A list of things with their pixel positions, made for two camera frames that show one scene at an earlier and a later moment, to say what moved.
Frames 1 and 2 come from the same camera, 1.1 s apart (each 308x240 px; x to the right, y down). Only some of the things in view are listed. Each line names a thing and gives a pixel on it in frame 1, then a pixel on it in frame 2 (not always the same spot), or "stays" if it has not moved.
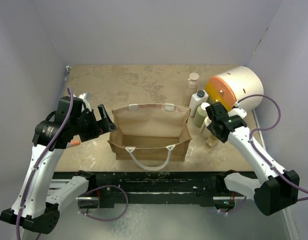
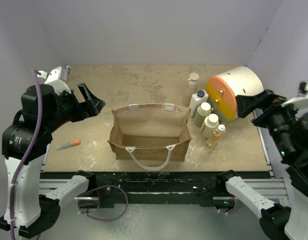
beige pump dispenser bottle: [190, 89] stays
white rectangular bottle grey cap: [197, 98] stays
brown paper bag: [151, 135] stays
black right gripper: [221, 138] to [266, 100]
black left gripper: [104, 125] to [92, 107]
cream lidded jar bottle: [205, 132] stays
